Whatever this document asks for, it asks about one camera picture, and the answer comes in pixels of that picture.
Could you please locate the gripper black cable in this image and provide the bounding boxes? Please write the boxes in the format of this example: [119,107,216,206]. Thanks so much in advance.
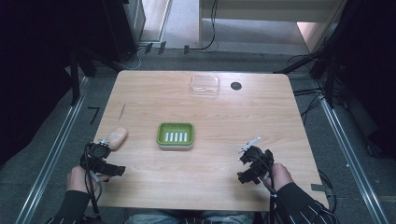
[262,173,278,224]
[83,148,105,217]

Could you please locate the person's right hand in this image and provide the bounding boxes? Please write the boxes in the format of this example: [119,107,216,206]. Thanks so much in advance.
[263,162,294,192]

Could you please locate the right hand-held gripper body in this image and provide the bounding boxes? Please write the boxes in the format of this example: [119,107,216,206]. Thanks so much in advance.
[236,145,276,186]

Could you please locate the person's left hand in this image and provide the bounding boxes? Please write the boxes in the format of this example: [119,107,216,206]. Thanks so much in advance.
[65,165,112,194]

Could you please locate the metal floor rail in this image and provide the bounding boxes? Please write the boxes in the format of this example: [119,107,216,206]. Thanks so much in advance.
[313,79,390,224]
[14,76,91,224]

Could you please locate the black hanging cable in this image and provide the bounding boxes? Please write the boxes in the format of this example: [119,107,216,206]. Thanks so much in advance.
[183,0,219,56]

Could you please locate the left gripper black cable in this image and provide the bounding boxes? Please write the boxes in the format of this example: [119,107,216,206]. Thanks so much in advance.
[83,148,105,217]

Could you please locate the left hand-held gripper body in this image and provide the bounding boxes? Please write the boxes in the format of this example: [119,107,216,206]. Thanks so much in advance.
[79,141,127,178]

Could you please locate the black floor cables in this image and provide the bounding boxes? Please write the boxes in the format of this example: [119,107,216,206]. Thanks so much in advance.
[292,86,344,126]

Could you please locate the green soap dish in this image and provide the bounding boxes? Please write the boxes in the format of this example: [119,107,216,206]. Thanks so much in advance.
[156,121,196,151]

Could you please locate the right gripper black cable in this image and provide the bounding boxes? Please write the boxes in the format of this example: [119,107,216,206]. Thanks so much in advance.
[262,173,278,224]

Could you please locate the black cabinet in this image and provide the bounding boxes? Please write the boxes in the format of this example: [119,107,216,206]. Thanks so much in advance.
[102,0,148,63]

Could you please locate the black metal stand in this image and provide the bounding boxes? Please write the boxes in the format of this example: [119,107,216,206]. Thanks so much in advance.
[323,52,338,109]
[68,50,82,106]

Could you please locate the clear plastic box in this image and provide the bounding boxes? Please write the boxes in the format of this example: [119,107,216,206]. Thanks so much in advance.
[190,75,221,97]

